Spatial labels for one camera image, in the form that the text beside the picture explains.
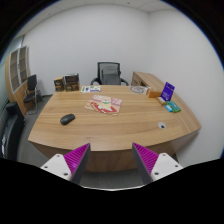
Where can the wooden side cabinet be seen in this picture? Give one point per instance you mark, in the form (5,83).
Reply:
(147,80)

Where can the wooden office desk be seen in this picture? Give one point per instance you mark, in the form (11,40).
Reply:
(111,136)

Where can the green blue packet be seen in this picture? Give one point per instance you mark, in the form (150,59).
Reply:
(175,108)

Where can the black mesh office chair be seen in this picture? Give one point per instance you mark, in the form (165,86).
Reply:
(109,73)

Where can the black visitor chair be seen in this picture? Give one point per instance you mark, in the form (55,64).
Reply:
(32,95)

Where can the black computer mouse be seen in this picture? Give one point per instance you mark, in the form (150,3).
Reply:
(67,119)

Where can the white green leaflet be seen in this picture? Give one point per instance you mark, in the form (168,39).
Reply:
(87,89)

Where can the wooden bookshelf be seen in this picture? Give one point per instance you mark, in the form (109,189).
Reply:
(17,71)

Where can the desk cable grommet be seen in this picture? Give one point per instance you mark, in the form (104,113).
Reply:
(162,125)

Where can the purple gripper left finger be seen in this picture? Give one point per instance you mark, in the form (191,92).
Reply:
(70,166)

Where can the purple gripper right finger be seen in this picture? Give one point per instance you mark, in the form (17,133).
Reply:
(153,166)

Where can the brown cardboard box small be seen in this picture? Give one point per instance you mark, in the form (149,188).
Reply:
(59,84)

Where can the brown cardboard box large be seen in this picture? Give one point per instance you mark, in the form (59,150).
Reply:
(71,82)

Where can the orange small box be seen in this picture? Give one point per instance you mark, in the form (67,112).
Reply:
(153,93)

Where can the black sofa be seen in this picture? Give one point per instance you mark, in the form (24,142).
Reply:
(12,123)

